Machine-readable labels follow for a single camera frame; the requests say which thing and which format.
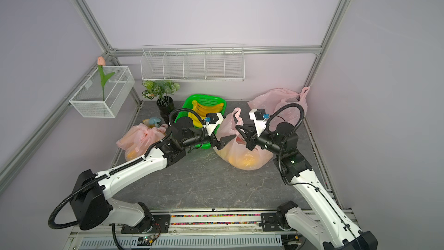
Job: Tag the yellow-green banana bunch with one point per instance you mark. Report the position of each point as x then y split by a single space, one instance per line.
246 161

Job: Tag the green plastic basket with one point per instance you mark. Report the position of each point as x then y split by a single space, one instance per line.
204 100

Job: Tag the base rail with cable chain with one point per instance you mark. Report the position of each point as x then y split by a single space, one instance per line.
220 230

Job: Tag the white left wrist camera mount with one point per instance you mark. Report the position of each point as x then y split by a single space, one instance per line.
212 120

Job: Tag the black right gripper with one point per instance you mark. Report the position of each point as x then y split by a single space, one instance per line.
252 140

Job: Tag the pink peach printed bag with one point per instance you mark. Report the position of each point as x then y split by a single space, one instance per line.
238 145

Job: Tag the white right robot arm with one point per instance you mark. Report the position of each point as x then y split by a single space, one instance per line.
334 230

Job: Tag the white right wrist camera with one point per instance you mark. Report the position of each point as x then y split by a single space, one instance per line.
259 117

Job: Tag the aluminium frame profile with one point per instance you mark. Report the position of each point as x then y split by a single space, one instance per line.
22 156

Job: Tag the green variegated artificial plant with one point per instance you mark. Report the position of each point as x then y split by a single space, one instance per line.
161 90

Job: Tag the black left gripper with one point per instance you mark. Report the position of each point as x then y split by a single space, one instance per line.
222 141

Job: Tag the yellow banana bunch in basket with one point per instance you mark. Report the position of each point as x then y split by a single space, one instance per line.
202 110

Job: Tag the white wire wall basket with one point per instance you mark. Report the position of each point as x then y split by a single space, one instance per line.
87 100

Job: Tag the artificial pink tulip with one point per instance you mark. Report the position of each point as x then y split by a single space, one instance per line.
103 76

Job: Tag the plain pink plastic bag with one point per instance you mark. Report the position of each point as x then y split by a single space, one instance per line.
275 99

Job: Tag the white wire wall shelf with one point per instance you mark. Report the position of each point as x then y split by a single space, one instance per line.
193 62

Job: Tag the black ceramic vase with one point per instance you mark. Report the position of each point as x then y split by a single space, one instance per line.
166 106

